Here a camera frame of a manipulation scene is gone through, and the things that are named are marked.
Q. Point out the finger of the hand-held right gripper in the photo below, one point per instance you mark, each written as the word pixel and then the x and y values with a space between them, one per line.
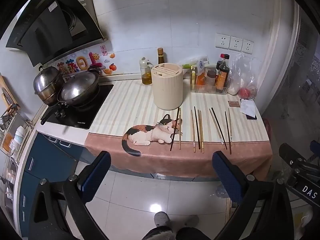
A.
pixel 291 155
pixel 315 147

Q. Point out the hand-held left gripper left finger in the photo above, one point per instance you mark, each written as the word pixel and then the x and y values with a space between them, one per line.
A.
pixel 96 177

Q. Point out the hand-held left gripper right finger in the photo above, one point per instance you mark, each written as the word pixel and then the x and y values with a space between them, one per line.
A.
pixel 227 177

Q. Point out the light chopstick with pale band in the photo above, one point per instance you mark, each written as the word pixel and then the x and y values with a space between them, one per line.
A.
pixel 216 127
pixel 230 127

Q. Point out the dark wooden chopstick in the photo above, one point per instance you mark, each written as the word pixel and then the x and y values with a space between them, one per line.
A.
pixel 175 130
pixel 219 128
pixel 228 133
pixel 197 127

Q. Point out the beige round utensil holder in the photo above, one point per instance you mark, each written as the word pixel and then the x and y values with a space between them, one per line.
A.
pixel 168 90

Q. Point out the blue kitchen cabinet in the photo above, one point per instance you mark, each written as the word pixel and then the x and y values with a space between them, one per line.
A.
pixel 47 170

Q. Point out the dark smartphone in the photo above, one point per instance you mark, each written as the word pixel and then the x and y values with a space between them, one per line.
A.
pixel 251 117

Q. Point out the white paper receipt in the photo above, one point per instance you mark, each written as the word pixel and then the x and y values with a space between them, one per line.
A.
pixel 248 108

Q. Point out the person's right leg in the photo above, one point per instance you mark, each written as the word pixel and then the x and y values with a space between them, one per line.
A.
pixel 192 234

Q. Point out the person's leg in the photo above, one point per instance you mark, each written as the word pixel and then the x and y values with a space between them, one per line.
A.
pixel 158 233
pixel 192 234

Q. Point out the black gas stove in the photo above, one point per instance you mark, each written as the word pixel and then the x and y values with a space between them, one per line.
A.
pixel 95 110

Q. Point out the small brown box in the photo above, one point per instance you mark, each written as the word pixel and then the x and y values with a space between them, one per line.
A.
pixel 233 104

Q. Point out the person's left grey slipper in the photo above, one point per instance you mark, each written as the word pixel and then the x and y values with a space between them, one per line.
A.
pixel 162 219

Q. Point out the red tomato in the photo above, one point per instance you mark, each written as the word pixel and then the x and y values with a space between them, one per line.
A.
pixel 244 93

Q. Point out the person's left leg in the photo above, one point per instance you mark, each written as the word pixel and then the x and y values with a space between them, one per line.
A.
pixel 158 233

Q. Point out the cat printed striped cloth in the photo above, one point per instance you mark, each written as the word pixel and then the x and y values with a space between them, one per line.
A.
pixel 140 105

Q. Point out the clear plastic organizer tray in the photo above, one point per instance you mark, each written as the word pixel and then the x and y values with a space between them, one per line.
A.
pixel 207 88

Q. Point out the metal dish rack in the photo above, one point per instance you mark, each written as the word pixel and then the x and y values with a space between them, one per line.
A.
pixel 15 135

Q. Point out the steel wok with lid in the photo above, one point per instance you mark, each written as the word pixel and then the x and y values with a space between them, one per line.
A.
pixel 77 87

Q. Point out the clear plastic bag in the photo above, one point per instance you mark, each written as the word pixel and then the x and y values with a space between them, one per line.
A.
pixel 243 72

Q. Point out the black cap sauce bottle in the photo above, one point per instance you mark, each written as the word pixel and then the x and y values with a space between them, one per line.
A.
pixel 222 78

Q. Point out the jar with brown lid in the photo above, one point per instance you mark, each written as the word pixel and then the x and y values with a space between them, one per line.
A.
pixel 211 76

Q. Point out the steel steamer pot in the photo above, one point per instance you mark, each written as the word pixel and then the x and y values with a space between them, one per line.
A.
pixel 47 82

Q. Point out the yellow seasoning box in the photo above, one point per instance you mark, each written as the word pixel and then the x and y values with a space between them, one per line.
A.
pixel 192 76

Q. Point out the glass oil dispenser bottle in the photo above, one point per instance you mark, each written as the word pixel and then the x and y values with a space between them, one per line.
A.
pixel 146 75

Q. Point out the plastic packet with white label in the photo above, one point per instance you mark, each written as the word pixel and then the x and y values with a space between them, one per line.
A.
pixel 201 66

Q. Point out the red cap sauce bottle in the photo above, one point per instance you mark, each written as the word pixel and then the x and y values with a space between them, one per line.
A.
pixel 220 60

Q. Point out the green vegetable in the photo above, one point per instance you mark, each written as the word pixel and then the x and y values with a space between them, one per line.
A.
pixel 186 66

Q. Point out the wooden cutting board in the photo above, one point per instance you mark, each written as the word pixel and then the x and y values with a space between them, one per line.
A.
pixel 6 90

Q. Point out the dark bottle with gold cap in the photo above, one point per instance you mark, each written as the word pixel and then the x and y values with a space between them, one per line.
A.
pixel 161 56

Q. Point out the black range hood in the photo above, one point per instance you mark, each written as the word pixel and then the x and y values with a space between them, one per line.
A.
pixel 37 30

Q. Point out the colourful wall stickers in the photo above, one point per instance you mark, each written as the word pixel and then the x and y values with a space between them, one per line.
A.
pixel 80 61

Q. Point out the white wall socket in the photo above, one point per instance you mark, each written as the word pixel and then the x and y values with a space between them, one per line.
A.
pixel 236 43
pixel 247 46
pixel 222 41

